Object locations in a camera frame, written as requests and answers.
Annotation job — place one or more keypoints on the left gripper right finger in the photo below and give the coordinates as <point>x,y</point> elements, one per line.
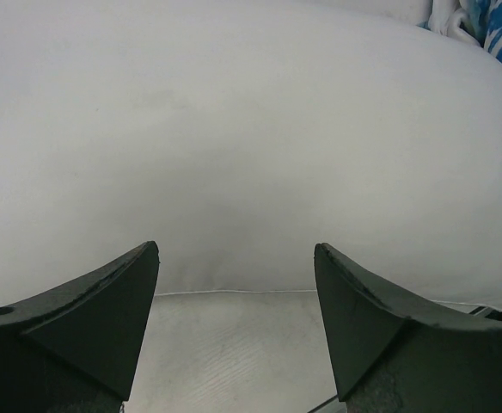
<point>392,350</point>

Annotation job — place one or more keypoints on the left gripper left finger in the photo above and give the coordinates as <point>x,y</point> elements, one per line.
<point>75,348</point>

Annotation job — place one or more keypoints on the white pillow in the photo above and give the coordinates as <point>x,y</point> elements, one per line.
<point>237,135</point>

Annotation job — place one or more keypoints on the blue white plush pillowcase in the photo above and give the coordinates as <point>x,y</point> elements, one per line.
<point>475,22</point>

